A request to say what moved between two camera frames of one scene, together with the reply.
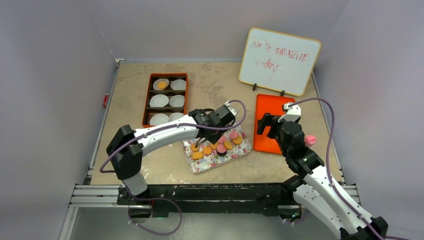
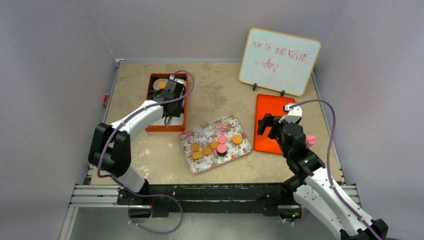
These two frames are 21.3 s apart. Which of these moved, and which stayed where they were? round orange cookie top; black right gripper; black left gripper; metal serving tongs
Moved: black left gripper; metal serving tongs
Stayed: round orange cookie top; black right gripper
